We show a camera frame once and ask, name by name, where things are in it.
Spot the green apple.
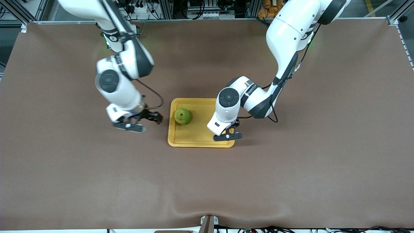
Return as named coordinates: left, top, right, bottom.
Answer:
left=175, top=108, right=192, bottom=125

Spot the yellow plastic tray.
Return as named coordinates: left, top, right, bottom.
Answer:
left=168, top=98, right=235, bottom=148

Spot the brown table mat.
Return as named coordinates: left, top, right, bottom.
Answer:
left=0, top=19, right=414, bottom=231

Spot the white power strip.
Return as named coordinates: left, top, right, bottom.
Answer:
left=127, top=3, right=153, bottom=14

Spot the white electronics box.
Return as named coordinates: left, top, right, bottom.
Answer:
left=188, top=11, right=224, bottom=20

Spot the orange bagged goods pile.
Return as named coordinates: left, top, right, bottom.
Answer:
left=257, top=0, right=285, bottom=19

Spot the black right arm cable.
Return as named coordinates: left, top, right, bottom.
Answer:
left=136, top=79, right=165, bottom=111

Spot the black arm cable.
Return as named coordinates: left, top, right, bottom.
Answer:
left=239, top=23, right=322, bottom=124
left=136, top=79, right=165, bottom=111

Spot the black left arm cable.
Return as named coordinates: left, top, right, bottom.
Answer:
left=239, top=23, right=322, bottom=124

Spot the table edge clamp bracket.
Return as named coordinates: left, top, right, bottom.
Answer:
left=199, top=214, right=219, bottom=233

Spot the aluminium table frame rail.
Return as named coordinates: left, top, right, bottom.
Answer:
left=25, top=17, right=397, bottom=25

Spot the black floor cable bundle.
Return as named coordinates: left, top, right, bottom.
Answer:
left=217, top=226, right=414, bottom=233

